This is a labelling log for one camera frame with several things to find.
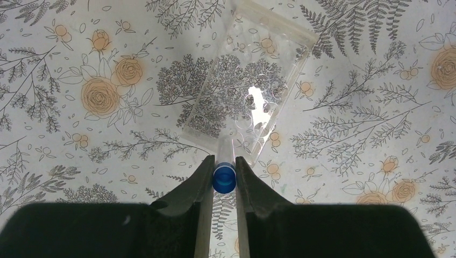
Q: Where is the floral table mat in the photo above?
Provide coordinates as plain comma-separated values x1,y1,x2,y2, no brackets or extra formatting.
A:
1,1,455,257

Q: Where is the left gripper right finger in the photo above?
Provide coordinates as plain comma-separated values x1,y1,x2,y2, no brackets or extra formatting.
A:
236,156,434,257

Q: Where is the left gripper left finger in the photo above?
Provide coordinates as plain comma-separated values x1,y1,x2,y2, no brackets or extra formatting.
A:
1,155,215,257

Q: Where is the blue-capped test tube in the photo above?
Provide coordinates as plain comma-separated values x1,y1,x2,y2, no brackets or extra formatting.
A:
212,136,237,194

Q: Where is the clear plastic zip bag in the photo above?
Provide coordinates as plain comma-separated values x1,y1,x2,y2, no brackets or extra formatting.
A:
182,1,318,165

